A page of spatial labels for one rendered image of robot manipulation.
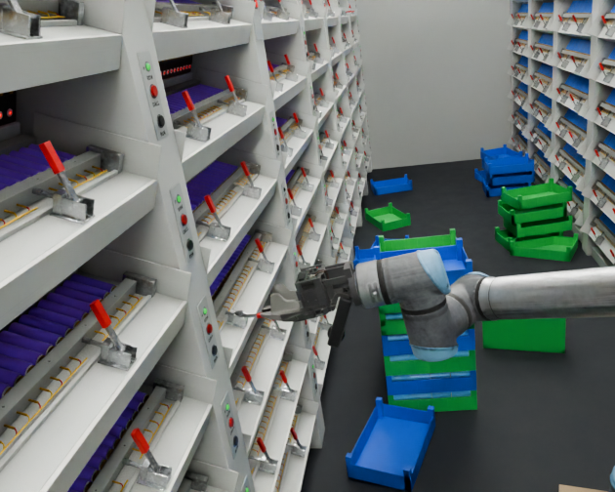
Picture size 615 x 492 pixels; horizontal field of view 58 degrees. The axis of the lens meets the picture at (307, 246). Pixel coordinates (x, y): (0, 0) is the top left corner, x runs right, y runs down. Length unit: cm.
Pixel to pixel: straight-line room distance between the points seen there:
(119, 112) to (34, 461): 46
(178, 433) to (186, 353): 12
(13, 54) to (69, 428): 38
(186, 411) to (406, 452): 107
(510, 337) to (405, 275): 135
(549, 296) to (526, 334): 127
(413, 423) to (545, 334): 66
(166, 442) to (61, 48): 57
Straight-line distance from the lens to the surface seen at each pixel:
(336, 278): 109
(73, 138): 88
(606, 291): 104
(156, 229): 87
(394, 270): 106
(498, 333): 236
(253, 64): 149
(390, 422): 203
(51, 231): 66
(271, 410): 155
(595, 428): 207
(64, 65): 70
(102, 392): 72
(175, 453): 91
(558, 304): 108
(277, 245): 157
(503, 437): 198
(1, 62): 61
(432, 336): 110
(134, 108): 83
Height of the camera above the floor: 130
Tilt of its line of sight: 21 degrees down
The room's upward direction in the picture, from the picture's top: 9 degrees counter-clockwise
